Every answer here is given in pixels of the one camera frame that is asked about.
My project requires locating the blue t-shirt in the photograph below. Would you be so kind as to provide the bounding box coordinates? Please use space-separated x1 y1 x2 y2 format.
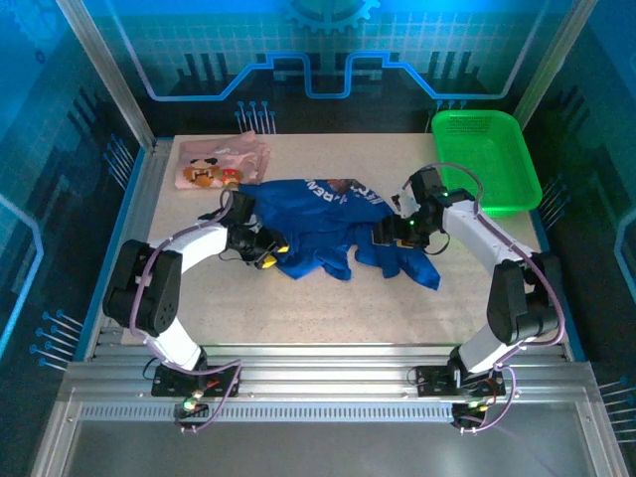
238 176 442 292

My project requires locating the green plastic basket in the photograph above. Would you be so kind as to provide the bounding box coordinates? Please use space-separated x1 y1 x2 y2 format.
430 109 543 220

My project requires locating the pink pixel-print t-shirt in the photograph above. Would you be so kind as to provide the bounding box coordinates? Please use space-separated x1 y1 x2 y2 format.
174 131 272 190

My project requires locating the small LED circuit board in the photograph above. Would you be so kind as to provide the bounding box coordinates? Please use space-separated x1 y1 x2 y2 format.
172 392 210 421
450 397 491 423

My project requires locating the grey metal panel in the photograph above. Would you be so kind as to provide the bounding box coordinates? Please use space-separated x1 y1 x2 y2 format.
29 401 630 477

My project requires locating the aluminium side rail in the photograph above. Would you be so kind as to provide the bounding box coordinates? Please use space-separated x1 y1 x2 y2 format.
81 141 175 362

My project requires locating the aluminium frame rail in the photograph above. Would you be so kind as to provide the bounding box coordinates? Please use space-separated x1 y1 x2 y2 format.
59 342 597 406

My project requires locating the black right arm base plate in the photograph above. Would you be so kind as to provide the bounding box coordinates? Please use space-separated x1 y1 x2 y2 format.
414 365 507 398

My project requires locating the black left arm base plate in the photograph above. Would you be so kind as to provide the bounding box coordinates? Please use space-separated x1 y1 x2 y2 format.
151 365 242 398

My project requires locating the slotted grey cable duct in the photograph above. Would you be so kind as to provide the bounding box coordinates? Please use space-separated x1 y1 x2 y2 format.
78 401 580 423

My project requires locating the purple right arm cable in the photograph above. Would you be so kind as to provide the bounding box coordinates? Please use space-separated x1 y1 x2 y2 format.
401 162 567 433

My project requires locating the aluminium frame post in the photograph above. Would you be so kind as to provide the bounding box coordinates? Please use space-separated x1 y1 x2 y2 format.
55 0 159 153
511 0 600 131

